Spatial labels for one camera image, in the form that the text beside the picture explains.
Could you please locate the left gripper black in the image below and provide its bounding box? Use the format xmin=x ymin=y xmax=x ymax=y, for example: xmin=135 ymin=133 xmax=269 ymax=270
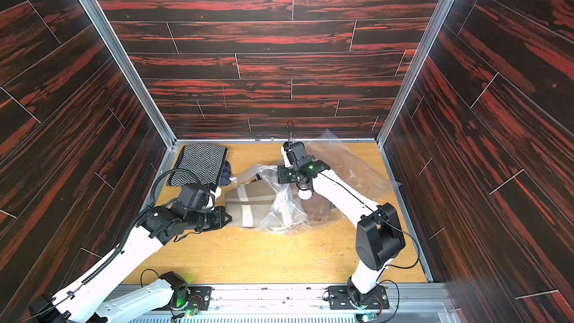
xmin=185 ymin=205 xmax=235 ymax=231

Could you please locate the front aluminium rail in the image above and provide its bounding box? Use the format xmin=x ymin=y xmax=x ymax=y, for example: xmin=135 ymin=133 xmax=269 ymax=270
xmin=78 ymin=283 xmax=463 ymax=323

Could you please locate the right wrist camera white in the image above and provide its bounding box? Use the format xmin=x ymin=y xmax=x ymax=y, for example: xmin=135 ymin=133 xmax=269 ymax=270
xmin=281 ymin=141 xmax=292 ymax=167

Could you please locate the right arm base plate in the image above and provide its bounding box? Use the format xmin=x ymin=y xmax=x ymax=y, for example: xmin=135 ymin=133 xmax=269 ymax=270
xmin=322 ymin=285 xmax=390 ymax=310

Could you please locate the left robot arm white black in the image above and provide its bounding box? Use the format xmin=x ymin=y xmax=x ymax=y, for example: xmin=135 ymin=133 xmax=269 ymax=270
xmin=29 ymin=183 xmax=232 ymax=322

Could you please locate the brown striped fringed scarf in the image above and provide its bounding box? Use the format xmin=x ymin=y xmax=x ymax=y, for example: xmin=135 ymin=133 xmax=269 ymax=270
xmin=299 ymin=191 xmax=334 ymax=227

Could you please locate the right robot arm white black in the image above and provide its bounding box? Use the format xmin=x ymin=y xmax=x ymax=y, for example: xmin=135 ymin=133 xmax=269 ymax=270
xmin=278 ymin=141 xmax=406 ymax=309

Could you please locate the navy plaid scarf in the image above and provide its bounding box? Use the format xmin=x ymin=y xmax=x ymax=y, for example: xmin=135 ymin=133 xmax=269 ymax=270
xmin=219 ymin=161 xmax=233 ymax=186

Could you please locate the black white chevron scarf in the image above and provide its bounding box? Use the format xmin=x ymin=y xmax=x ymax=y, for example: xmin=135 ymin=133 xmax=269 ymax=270
xmin=167 ymin=144 xmax=228 ymax=189

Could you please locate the clear plastic vacuum bag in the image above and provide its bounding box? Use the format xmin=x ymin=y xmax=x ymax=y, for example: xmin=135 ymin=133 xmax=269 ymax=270
xmin=232 ymin=131 xmax=398 ymax=234

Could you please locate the white vacuum bag valve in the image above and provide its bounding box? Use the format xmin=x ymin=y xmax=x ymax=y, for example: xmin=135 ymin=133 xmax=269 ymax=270
xmin=297 ymin=189 xmax=312 ymax=200

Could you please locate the tan cream plaid scarf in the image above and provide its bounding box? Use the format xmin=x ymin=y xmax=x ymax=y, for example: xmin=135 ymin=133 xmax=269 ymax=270
xmin=224 ymin=180 xmax=307 ymax=234

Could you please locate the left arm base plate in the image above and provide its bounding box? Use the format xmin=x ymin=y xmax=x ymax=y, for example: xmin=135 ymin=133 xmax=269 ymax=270
xmin=152 ymin=286 xmax=213 ymax=314

